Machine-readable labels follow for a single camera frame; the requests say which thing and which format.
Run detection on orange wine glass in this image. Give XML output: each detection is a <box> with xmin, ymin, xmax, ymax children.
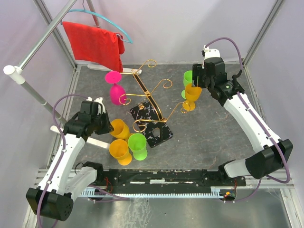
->
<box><xmin>183</xmin><ymin>84</ymin><xmax>202</xmax><ymax>111</ymax></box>
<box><xmin>109</xmin><ymin>139</ymin><xmax>132</xmax><ymax>166</ymax></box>
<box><xmin>110</xmin><ymin>119</ymin><xmax>131</xmax><ymax>141</ymax></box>

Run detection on pink wine glass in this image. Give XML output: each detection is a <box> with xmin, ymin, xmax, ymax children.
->
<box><xmin>105</xmin><ymin>71</ymin><xmax>127</xmax><ymax>105</ymax></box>

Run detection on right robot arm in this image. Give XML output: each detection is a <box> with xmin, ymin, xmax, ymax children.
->
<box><xmin>192</xmin><ymin>57</ymin><xmax>293</xmax><ymax>186</ymax></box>

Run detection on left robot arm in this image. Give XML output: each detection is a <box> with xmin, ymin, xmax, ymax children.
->
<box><xmin>26</xmin><ymin>97</ymin><xmax>113</xmax><ymax>221</ymax></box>

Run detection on green wine glass right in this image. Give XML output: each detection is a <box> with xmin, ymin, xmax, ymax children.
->
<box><xmin>181</xmin><ymin>70</ymin><xmax>192</xmax><ymax>99</ymax></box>

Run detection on green wine glass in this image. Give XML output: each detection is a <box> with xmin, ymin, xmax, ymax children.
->
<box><xmin>128</xmin><ymin>133</ymin><xmax>148</xmax><ymax>161</ymax></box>
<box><xmin>181</xmin><ymin>70</ymin><xmax>192</xmax><ymax>99</ymax></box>

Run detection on orange wine glass front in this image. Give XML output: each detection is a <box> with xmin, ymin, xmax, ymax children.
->
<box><xmin>109</xmin><ymin>139</ymin><xmax>132</xmax><ymax>166</ymax></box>

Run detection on green wine glass front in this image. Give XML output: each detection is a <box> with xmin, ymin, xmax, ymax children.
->
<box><xmin>128</xmin><ymin>133</ymin><xmax>148</xmax><ymax>161</ymax></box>

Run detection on red cloth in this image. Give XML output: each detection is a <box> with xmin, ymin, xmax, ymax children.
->
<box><xmin>62</xmin><ymin>21</ymin><xmax>125</xmax><ymax>72</ymax></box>

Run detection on white clothes stand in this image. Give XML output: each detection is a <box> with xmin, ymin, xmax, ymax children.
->
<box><xmin>3</xmin><ymin>0</ymin><xmax>143</xmax><ymax>150</ymax></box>

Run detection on blue clothes hanger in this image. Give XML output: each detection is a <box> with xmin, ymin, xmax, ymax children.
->
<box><xmin>68</xmin><ymin>0</ymin><xmax>133</xmax><ymax>44</ymax></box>

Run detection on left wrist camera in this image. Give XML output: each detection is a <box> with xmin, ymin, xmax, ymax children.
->
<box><xmin>86</xmin><ymin>97</ymin><xmax>106</xmax><ymax>114</ymax></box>

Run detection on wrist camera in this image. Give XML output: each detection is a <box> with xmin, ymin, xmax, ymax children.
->
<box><xmin>202</xmin><ymin>45</ymin><xmax>220</xmax><ymax>60</ymax></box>
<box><xmin>86</xmin><ymin>97</ymin><xmax>106</xmax><ymax>114</ymax></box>

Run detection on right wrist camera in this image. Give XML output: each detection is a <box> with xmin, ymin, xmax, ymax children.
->
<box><xmin>202</xmin><ymin>45</ymin><xmax>220</xmax><ymax>60</ymax></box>

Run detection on gold wire glass rack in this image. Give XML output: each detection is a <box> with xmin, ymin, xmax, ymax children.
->
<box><xmin>118</xmin><ymin>59</ymin><xmax>191</xmax><ymax>148</ymax></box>

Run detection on white slotted cable duct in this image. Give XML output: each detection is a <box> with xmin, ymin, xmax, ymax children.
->
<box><xmin>80</xmin><ymin>184</ymin><xmax>235</xmax><ymax>199</ymax></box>

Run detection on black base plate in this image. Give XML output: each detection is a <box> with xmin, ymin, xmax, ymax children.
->
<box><xmin>94</xmin><ymin>169</ymin><xmax>246</xmax><ymax>187</ymax></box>

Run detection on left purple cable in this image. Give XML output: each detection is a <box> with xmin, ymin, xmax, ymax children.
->
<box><xmin>35</xmin><ymin>94</ymin><xmax>130</xmax><ymax>228</ymax></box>

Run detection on purple cable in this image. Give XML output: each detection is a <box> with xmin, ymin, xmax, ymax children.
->
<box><xmin>35</xmin><ymin>94</ymin><xmax>130</xmax><ymax>228</ymax></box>
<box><xmin>205</xmin><ymin>37</ymin><xmax>292</xmax><ymax>204</ymax></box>

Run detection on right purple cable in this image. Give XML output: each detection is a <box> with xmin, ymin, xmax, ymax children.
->
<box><xmin>205</xmin><ymin>37</ymin><xmax>292</xmax><ymax>204</ymax></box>

